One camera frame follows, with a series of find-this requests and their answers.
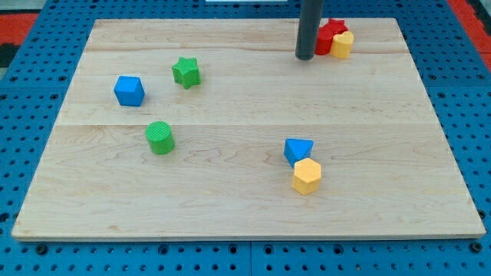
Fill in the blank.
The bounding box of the blue triangle block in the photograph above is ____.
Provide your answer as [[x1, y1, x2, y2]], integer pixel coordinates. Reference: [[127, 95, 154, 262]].
[[284, 138, 314, 168]]

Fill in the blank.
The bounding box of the yellow hexagon block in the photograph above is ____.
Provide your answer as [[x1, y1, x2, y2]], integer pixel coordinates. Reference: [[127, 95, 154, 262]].
[[292, 158, 322, 195]]

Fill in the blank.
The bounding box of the green cylinder block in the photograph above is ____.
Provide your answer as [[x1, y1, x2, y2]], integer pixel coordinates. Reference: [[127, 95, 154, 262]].
[[145, 121, 175, 155]]

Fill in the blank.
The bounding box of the green star block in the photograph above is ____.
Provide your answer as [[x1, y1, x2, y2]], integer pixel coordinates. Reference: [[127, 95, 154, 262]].
[[172, 57, 201, 89]]

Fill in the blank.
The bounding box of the blue cube block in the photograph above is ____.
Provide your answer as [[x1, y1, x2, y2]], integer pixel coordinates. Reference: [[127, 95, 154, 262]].
[[114, 76, 145, 107]]

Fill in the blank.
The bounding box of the yellow heart block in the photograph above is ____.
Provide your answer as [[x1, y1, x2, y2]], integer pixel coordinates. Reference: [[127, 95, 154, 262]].
[[330, 31, 354, 59]]

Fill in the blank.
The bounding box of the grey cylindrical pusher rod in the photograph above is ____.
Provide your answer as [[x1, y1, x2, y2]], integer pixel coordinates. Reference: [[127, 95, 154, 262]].
[[295, 0, 324, 61]]

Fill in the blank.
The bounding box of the wooden board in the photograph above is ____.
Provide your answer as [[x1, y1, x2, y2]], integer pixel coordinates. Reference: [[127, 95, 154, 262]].
[[12, 18, 486, 242]]

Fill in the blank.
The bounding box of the red star block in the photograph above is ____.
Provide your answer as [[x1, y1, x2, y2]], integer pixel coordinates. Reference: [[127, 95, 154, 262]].
[[324, 18, 348, 35]]

